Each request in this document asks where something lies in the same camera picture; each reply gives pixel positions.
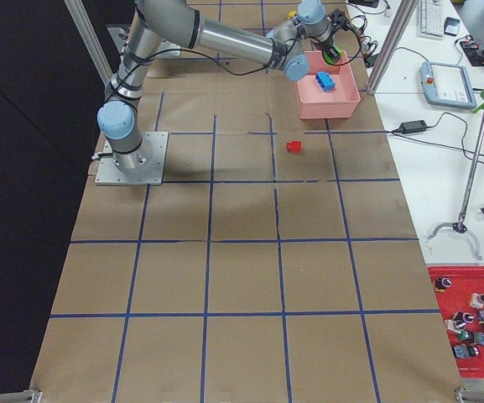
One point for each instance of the red parts tray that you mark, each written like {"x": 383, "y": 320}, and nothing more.
{"x": 459, "y": 292}

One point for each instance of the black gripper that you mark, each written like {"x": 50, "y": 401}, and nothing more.
{"x": 328, "y": 45}

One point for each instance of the teach pendant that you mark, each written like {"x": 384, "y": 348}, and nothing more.
{"x": 447, "y": 85}

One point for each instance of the red toy block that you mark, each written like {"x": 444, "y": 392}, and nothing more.
{"x": 294, "y": 146}

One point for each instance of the pink plastic box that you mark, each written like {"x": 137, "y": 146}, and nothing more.
{"x": 314, "y": 102}

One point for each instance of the blue toy block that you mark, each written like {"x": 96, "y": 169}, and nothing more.
{"x": 325, "y": 81}

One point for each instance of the black power adapter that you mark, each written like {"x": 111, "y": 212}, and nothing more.
{"x": 416, "y": 126}

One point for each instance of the white keyboard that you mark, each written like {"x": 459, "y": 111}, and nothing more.
{"x": 430, "y": 19}

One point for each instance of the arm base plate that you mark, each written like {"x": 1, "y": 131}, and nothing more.
{"x": 142, "y": 167}

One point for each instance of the reacher grabber tool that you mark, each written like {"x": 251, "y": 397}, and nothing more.
{"x": 459, "y": 226}

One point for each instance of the aluminium frame post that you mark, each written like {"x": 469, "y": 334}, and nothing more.
{"x": 395, "y": 33}

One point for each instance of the green toy block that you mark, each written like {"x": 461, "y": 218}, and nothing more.
{"x": 332, "y": 56}

